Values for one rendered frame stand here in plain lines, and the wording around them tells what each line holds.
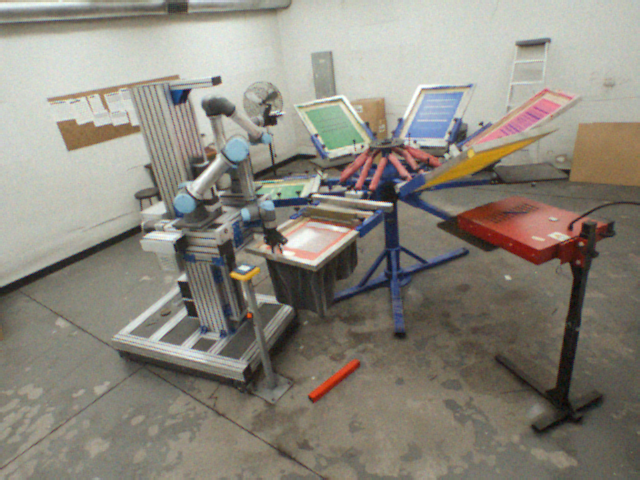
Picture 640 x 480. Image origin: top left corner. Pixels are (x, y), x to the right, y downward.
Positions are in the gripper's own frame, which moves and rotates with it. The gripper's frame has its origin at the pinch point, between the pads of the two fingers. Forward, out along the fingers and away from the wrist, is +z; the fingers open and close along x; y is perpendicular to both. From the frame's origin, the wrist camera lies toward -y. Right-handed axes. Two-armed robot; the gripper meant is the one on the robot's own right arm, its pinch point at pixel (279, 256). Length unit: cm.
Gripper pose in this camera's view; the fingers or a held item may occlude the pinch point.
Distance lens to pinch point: 257.6
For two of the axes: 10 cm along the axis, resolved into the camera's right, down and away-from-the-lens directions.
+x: -5.9, 4.2, -6.9
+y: -8.0, -1.6, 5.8
